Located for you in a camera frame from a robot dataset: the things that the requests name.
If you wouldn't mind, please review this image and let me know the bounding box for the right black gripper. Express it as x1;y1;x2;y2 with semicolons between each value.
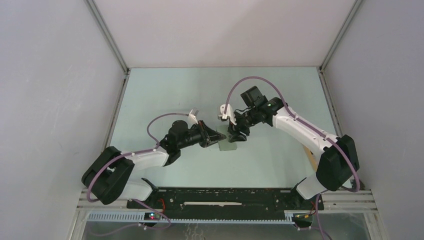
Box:
228;107;259;144

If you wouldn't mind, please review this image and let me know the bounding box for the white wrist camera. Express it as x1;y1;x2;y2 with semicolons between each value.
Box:
187;108;199;125
218;104;237;126

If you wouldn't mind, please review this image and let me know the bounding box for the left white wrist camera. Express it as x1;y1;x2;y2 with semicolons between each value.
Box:
187;108;199;125

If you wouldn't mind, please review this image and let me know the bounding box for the aluminium frame rail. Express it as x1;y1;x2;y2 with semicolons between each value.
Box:
76;188;378;225

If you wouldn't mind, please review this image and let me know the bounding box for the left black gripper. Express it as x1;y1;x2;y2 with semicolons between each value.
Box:
178;120;226;150

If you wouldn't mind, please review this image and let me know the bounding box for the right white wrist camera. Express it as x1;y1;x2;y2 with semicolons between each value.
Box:
218;104;237;126

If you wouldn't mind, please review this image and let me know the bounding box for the orange plastic tray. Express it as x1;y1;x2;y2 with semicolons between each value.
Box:
302;145;318;172

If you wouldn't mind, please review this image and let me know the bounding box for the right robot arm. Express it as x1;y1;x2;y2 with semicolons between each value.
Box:
219;86;360;209

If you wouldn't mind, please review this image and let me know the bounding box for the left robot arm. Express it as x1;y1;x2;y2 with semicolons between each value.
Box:
81;120;226;208

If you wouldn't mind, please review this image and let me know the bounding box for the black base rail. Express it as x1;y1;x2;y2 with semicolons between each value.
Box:
144;187;324;221

